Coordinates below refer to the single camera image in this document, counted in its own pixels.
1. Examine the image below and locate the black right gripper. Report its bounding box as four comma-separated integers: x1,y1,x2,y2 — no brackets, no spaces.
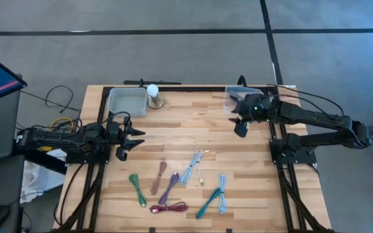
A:
227,93,271,139

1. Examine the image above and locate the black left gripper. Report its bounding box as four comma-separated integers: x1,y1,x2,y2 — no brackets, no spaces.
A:
107,116,146,162

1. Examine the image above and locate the light blue USB cable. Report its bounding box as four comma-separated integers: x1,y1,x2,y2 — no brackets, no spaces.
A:
178,151,204,187
218,173,228,215

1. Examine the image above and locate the white USB cable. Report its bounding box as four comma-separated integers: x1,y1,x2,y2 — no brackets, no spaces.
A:
191,146,210,186

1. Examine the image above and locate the teal USB cable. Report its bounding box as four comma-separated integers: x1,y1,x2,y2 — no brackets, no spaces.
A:
195,187,222,220

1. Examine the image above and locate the clear plastic container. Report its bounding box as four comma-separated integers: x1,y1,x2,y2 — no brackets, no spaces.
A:
223,85,265,117

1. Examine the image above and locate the grey translucent plastic container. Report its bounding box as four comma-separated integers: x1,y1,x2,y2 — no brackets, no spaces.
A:
107,87,148,117

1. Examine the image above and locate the white bulb on brass base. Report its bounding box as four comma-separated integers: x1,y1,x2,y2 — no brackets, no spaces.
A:
146,83,166,109

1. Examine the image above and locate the black bar behind table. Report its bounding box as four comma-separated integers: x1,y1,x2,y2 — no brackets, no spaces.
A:
123,78,183,87

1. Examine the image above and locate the white plastic bag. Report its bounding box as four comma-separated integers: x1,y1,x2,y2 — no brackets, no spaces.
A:
20,149,68,205

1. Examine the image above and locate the grey cabinet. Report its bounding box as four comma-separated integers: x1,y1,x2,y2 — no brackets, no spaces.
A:
0,89,24,164

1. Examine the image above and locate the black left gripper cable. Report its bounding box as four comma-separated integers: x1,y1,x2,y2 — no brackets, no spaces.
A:
108,111,131,127

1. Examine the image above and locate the brown USB cable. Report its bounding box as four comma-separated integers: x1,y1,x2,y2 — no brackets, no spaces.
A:
150,161,168,196

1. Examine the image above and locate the green USB cable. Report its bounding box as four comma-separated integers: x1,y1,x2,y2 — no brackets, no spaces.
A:
128,173,148,208

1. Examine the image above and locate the light purple USB cable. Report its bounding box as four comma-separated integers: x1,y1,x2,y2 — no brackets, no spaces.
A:
158,172,180,205

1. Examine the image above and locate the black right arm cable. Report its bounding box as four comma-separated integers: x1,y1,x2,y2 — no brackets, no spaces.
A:
266,83,346,120

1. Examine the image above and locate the maroon USB cable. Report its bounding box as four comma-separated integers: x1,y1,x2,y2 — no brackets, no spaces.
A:
149,201,189,214

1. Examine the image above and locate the yellow cable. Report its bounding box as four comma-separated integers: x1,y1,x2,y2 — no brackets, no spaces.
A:
40,116,76,153

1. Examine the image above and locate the black hanging cable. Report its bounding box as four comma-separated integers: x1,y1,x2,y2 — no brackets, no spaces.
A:
52,163,87,229

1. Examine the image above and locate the black floor cable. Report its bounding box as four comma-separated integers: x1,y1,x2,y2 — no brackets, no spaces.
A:
19,85,82,114

